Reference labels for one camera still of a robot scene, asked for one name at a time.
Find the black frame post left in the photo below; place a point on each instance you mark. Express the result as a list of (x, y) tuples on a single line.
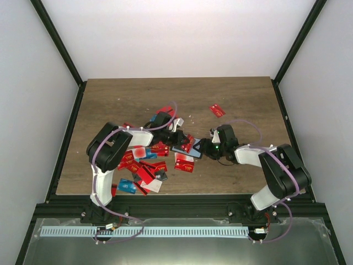
[(55, 37)]

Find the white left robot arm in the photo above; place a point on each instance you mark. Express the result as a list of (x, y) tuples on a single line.
[(108, 147)]

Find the red striped card top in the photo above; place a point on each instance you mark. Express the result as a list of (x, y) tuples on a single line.
[(166, 109)]

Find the black frame post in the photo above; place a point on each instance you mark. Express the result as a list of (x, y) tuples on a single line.
[(55, 37), (299, 40)]

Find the red VIP card front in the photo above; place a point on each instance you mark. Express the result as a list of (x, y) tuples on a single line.
[(187, 147)]

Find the white red circle card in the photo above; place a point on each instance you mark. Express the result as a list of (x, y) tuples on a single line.
[(139, 152)]

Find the white card front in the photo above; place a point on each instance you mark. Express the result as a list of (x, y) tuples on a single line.
[(153, 186)]

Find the black frame post right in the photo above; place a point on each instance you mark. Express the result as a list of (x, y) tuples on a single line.
[(299, 40)]

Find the lone red VIP card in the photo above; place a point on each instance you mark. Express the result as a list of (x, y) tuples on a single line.
[(217, 110)]

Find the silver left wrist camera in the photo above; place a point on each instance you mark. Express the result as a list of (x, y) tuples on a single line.
[(175, 124)]

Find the red striped card left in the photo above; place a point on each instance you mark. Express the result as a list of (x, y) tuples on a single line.
[(127, 125)]

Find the black front frame rail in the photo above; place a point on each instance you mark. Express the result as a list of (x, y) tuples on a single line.
[(234, 207)]

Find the blue card front left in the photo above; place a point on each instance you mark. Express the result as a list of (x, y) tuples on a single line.
[(126, 186)]

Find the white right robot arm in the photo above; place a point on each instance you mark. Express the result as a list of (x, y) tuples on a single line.
[(284, 171)]

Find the red striped card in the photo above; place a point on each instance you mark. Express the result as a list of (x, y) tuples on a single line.
[(127, 125), (166, 109)]

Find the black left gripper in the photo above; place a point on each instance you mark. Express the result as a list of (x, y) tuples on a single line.
[(177, 139)]

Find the red VIP card centre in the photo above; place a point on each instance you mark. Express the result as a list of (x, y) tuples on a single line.
[(184, 162)]

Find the light blue slotted cable duct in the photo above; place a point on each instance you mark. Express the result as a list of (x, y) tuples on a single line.
[(148, 232)]

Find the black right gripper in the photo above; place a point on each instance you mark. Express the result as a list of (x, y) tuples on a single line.
[(205, 149)]

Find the black card holder wallet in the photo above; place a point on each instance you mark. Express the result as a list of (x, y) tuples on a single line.
[(193, 152)]

